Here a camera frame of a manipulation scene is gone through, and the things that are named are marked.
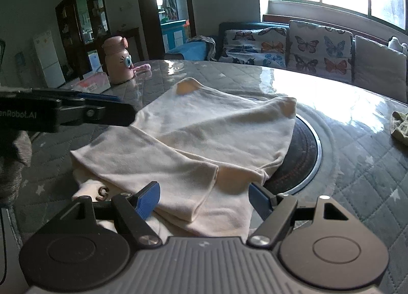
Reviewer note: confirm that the white refrigerator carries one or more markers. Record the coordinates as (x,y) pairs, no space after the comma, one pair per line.
(48,59)

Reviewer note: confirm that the pink tissue pack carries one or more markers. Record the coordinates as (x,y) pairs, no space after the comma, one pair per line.
(95,83)

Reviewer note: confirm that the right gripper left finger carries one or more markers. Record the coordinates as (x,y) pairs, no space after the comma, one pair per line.
(87,244)

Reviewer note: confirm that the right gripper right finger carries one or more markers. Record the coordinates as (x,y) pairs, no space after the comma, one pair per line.
(318,243)

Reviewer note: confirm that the cream beige garment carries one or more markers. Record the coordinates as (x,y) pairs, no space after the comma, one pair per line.
(203,146)

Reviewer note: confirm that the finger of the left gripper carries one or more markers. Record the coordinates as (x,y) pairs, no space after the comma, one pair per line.
(64,93)
(104,110)

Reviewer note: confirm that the left butterfly pillow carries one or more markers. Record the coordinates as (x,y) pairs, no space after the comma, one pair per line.
(263,47)

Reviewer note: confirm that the blue sofa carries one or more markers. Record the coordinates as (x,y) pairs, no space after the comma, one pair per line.
(182,52)

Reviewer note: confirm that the pink cartoon water bottle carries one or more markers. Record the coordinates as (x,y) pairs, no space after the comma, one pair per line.
(118,60)

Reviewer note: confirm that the green floral garment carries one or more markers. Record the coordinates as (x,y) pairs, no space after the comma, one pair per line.
(399,127)

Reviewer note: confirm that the plain grey cushion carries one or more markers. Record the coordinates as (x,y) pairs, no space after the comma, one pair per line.
(380,69)

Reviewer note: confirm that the dark wooden cabinet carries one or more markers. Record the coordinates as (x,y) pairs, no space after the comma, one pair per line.
(83,28)

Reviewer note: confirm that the white plush toy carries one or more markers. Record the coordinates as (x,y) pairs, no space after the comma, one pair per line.
(395,44)

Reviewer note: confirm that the upright butterfly pillow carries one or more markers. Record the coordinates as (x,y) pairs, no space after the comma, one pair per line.
(321,51)

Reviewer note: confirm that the grey blanket on sofa arm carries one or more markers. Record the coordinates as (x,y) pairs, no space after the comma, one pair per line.
(203,48)

